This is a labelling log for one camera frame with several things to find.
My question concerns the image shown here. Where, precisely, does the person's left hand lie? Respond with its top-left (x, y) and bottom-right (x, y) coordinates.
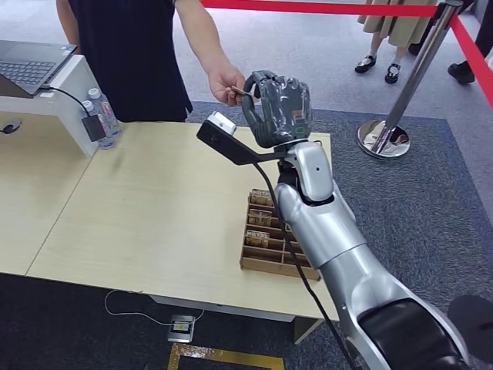
top-left (207, 60), bottom-right (247, 107)

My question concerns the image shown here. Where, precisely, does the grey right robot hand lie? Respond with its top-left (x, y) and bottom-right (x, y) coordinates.
top-left (240, 69), bottom-right (314, 150)

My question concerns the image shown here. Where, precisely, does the card stack in tray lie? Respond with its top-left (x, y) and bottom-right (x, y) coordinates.
top-left (250, 190), bottom-right (274, 208)
top-left (245, 230), bottom-right (271, 249)

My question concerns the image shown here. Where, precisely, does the wooden card tray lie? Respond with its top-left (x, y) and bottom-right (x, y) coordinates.
top-left (239, 189), bottom-right (321, 282)

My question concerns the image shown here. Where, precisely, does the bystander person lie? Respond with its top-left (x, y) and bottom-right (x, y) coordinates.
top-left (447, 0), bottom-right (493, 86)
top-left (354, 0), bottom-right (440, 86)

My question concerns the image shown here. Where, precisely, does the red barrier belt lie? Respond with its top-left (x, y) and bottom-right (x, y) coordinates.
top-left (449, 12), bottom-right (493, 109)
top-left (200, 0), bottom-right (440, 19)

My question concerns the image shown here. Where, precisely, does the clear water bottle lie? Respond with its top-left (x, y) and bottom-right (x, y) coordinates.
top-left (81, 99), bottom-right (116, 150)
top-left (87, 87), bottom-right (122, 139)

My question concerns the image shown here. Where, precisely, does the black power adapter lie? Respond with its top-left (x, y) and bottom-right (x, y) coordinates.
top-left (81, 114), bottom-right (106, 143)

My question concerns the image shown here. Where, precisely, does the white laptop riser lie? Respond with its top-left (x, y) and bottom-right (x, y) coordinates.
top-left (0, 54), bottom-right (102, 158)

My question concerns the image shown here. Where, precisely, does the metal floor socket box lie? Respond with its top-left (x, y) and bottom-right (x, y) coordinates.
top-left (167, 314), bottom-right (196, 343)

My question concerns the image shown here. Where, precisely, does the yellow floor tape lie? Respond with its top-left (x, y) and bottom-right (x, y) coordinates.
top-left (167, 342), bottom-right (285, 370)

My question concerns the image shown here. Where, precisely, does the grey laptop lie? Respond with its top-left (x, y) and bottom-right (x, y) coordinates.
top-left (0, 39), bottom-right (78, 98)

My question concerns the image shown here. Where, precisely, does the black desk grommet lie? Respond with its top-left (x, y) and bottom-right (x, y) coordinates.
top-left (0, 118), bottom-right (23, 136)

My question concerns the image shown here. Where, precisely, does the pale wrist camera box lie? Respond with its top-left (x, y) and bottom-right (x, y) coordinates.
top-left (207, 111), bottom-right (237, 137)

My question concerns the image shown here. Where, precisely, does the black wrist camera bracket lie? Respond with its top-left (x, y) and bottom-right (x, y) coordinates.
top-left (196, 119), bottom-right (309, 167)

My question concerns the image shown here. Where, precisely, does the black camera cable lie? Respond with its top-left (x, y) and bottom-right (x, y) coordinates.
top-left (252, 162), bottom-right (359, 370)

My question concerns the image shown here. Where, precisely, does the silver stanchion post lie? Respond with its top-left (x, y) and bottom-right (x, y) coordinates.
top-left (357, 0), bottom-right (463, 160)

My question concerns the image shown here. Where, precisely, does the black laptop cable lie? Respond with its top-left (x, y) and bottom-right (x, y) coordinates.
top-left (40, 84), bottom-right (91, 117)

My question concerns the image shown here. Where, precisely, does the white desk frame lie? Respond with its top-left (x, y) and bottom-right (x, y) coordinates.
top-left (149, 294), bottom-right (325, 345)

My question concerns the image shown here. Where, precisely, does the thin white floor cable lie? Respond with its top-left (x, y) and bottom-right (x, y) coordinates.
top-left (103, 289), bottom-right (204, 328)

